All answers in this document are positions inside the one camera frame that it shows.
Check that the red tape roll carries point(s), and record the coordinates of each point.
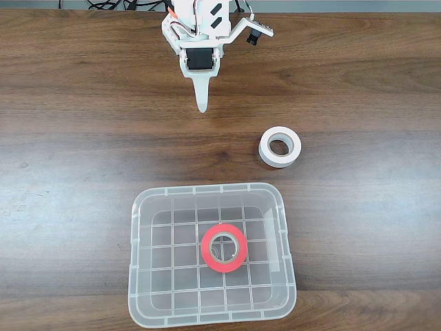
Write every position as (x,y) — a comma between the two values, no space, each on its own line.
(206,251)

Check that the clear plastic box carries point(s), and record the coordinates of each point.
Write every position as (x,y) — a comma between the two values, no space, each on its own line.
(138,241)

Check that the white tape roll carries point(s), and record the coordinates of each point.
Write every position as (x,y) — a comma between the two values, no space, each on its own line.
(263,148)

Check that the camera on white bracket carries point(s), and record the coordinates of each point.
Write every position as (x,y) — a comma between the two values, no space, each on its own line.
(255,29)

